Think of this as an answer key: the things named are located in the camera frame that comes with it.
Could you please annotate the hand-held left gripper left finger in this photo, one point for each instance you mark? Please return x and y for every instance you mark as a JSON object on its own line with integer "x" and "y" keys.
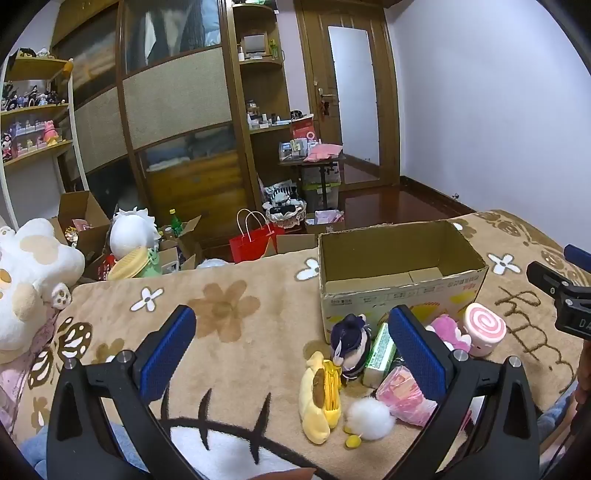
{"x": 168, "y": 350}

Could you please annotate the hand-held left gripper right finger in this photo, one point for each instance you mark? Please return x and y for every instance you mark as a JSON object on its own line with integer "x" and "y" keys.
{"x": 415, "y": 350}

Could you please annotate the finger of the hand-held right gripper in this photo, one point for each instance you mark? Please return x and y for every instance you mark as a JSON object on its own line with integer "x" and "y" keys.
{"x": 545, "y": 277}
{"x": 579, "y": 258}

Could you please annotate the green tissue pack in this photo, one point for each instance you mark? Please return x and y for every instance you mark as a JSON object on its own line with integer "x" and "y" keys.
{"x": 381, "y": 355}

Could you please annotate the pink plush bear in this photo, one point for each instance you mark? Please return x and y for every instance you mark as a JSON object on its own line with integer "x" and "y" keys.
{"x": 450, "y": 332}

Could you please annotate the pink plastic-wrapped packet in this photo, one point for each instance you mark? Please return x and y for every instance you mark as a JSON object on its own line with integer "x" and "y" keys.
{"x": 401, "y": 392}

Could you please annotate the dark-haired plush doll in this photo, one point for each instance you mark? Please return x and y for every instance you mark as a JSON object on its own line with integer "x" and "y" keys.
{"x": 353, "y": 344}

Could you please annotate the pink swirl roll plush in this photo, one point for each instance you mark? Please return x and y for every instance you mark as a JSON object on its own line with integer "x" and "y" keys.
{"x": 485, "y": 330}

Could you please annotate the white pompom with yellow ball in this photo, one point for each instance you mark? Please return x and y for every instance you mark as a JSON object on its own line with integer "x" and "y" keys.
{"x": 369, "y": 417}

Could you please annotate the printed cardboard box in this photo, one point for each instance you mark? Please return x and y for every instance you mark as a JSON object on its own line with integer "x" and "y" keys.
{"x": 351, "y": 300}

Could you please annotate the yellow banana plush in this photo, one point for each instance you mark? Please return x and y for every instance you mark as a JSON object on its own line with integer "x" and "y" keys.
{"x": 314, "y": 397}

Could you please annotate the light blue cloth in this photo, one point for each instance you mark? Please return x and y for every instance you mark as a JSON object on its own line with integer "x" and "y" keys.
{"x": 551, "y": 417}

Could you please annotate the white-haired plush head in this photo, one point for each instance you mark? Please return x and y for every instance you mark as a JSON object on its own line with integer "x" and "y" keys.
{"x": 131, "y": 230}

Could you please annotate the green bottle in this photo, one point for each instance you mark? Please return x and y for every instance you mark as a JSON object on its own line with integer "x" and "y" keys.
{"x": 175, "y": 224}

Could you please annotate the red paper bag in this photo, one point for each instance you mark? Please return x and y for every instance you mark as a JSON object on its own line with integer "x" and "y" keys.
{"x": 251, "y": 244}

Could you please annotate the pink floral bed sheet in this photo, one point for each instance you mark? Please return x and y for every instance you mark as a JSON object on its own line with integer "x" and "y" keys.
{"x": 14, "y": 374}

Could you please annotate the box of pink items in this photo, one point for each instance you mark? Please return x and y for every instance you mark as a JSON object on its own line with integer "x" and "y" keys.
{"x": 330, "y": 216}

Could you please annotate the flat cardboard box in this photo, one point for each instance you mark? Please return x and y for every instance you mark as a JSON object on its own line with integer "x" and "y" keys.
{"x": 291, "y": 242}

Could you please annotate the large white tan-spotted plush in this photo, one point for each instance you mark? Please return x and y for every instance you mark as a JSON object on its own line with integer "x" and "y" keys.
{"x": 27, "y": 267}

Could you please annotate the lace-trimmed basket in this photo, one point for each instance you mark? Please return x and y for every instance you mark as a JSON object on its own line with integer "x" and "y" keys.
{"x": 284, "y": 216}

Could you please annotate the clear storage box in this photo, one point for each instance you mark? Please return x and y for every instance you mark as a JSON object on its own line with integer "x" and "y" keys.
{"x": 321, "y": 188}

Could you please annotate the black and white plush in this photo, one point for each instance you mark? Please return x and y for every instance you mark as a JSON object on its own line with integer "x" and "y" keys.
{"x": 282, "y": 194}

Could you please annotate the small dark table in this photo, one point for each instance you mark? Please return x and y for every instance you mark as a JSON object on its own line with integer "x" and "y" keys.
{"x": 323, "y": 168}

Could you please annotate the pink cloth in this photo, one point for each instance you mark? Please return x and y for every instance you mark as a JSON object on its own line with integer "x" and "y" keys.
{"x": 323, "y": 151}

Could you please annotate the wooden wardrobe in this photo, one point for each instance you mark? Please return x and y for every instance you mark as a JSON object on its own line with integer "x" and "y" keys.
{"x": 175, "y": 115}

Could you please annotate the red and white box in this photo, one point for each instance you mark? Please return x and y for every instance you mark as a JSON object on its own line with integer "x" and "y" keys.
{"x": 307, "y": 131}

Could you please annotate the pink figurine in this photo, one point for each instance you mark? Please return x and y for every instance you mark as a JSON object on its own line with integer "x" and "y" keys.
{"x": 50, "y": 131}

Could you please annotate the wooden door with glass panel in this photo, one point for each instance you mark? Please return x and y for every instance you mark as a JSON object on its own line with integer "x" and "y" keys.
{"x": 355, "y": 92}

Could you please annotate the white display shelf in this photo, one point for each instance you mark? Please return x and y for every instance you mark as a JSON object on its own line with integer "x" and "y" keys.
{"x": 37, "y": 110}

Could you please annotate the wooden corner shelf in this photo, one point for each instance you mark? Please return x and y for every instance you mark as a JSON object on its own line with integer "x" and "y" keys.
{"x": 261, "y": 92}

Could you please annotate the row of small figurines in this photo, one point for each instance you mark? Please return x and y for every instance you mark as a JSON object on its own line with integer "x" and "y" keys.
{"x": 27, "y": 97}

